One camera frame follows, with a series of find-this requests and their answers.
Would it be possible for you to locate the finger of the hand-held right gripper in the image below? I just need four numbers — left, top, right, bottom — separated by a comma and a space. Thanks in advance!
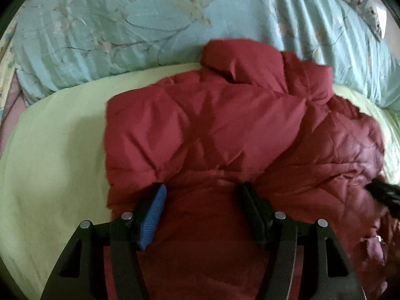
365, 179, 400, 220

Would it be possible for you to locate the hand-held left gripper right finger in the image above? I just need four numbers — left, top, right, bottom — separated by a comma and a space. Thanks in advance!
238, 181, 366, 300

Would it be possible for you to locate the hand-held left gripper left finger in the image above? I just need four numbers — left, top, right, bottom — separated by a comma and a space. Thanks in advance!
40, 182, 168, 300

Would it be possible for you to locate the red quilted jacket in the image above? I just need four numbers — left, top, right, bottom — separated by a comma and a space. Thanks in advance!
104, 38, 395, 300

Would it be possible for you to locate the light green bed sheet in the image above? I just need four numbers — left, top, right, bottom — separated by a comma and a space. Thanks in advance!
0, 62, 400, 300

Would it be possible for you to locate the pink bed sheet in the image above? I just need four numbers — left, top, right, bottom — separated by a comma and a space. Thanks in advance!
0, 75, 27, 154

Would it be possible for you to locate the teal floral quilt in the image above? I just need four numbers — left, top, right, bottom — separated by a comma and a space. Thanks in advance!
12, 0, 400, 111

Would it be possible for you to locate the yellow animal print pillow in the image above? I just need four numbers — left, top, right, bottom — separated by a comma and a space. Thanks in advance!
0, 26, 19, 83

